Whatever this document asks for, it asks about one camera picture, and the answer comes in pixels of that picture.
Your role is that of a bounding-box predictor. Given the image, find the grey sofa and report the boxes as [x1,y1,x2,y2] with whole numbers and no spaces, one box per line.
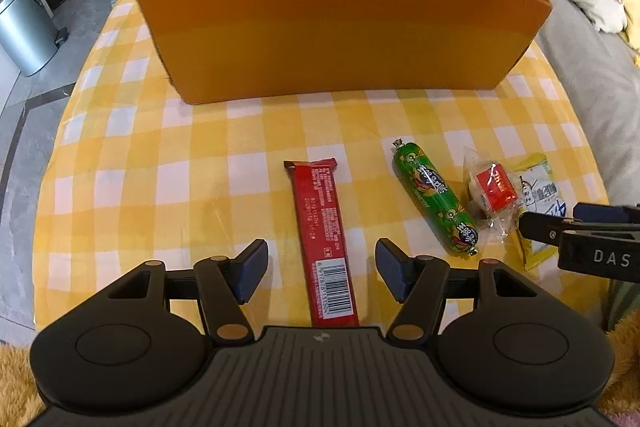
[465,0,640,208]

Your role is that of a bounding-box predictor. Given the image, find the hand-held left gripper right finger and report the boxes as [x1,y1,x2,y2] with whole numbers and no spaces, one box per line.
[375,238,556,342]

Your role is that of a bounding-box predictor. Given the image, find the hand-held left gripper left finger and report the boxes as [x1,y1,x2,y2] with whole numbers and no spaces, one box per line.
[95,238,270,342]

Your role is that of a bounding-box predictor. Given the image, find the grey metal trash can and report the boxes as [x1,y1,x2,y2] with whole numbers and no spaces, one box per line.
[0,0,68,78]

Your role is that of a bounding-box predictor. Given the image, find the orange cardboard box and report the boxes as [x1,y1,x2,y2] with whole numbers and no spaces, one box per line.
[136,0,552,106]

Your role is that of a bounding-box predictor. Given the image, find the yellow checkered tablecloth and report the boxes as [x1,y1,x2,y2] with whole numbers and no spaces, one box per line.
[32,0,613,343]

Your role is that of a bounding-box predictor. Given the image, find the yellow and white snack packet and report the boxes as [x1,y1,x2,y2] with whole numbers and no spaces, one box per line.
[512,154,568,270]

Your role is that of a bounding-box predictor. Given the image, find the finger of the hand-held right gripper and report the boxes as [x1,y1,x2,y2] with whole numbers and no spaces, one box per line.
[572,202,640,224]
[517,212,576,249]

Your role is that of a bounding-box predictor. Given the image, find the clear snack red label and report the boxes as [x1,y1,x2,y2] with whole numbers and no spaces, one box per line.
[462,147,521,243]

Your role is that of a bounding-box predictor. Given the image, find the green sausage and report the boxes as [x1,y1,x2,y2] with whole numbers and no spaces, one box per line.
[391,138,482,256]

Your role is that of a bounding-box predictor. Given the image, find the red snack bar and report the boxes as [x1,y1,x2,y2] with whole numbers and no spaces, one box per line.
[283,159,361,328]

